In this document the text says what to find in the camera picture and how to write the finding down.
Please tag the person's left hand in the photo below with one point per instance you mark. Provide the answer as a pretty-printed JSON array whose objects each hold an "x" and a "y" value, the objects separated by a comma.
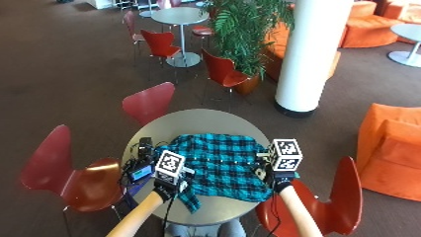
[{"x": 168, "y": 189}]

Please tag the dark blue flat pouch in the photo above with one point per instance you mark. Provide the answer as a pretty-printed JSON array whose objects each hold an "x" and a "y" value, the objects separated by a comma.
[{"x": 137, "y": 190}]

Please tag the black camera box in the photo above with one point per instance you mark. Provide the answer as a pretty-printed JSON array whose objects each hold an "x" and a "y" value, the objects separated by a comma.
[{"x": 146, "y": 146}]

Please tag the orange round sofa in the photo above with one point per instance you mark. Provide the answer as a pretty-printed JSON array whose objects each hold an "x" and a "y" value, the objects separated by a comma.
[{"x": 371, "y": 28}]

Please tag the dark red wooden chair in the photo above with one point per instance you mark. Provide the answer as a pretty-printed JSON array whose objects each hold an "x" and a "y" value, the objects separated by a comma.
[
  {"x": 131, "y": 28},
  {"x": 327, "y": 207},
  {"x": 149, "y": 102},
  {"x": 66, "y": 179},
  {"x": 222, "y": 70},
  {"x": 160, "y": 44}
]

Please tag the green potted palm plant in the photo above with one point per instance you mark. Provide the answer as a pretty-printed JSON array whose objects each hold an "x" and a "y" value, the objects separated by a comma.
[{"x": 246, "y": 33}]

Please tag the black device with screen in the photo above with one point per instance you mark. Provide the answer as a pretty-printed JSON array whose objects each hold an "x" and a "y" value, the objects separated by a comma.
[{"x": 141, "y": 172}]

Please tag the brown plant pot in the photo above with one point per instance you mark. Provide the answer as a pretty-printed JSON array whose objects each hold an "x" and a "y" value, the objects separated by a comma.
[{"x": 248, "y": 85}]

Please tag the white marker cube right glove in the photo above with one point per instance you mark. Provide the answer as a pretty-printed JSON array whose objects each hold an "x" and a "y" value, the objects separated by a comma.
[{"x": 286, "y": 154}]

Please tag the white round pillar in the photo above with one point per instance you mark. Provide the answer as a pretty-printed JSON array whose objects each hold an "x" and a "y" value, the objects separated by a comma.
[{"x": 311, "y": 56}]

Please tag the grey round pedestal table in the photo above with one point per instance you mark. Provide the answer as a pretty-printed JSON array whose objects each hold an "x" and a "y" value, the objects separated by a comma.
[
  {"x": 408, "y": 42},
  {"x": 180, "y": 19}
]

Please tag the teal plaid shirt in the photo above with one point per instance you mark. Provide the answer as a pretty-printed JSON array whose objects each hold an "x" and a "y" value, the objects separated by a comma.
[{"x": 219, "y": 164}]

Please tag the orange bench seat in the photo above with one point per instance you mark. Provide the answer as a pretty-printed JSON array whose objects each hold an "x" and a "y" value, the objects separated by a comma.
[{"x": 278, "y": 49}]

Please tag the red round stool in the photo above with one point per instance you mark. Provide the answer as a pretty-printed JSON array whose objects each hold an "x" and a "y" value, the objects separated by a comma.
[{"x": 203, "y": 31}]

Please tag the the person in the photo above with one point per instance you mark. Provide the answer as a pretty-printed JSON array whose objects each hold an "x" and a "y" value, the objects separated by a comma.
[{"x": 206, "y": 230}]

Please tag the orange armchair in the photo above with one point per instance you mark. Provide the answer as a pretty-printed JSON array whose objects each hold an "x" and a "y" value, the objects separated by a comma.
[{"x": 391, "y": 154}]

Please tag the white marker cube glove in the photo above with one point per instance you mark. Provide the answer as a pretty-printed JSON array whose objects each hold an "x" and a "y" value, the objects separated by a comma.
[
  {"x": 168, "y": 164},
  {"x": 286, "y": 154}
]

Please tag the white marker cube left glove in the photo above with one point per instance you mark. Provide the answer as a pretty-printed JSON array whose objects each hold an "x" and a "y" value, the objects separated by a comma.
[{"x": 168, "y": 164}]

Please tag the person's right hand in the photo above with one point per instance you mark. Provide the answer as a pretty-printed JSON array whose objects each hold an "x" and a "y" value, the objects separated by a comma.
[{"x": 283, "y": 177}]

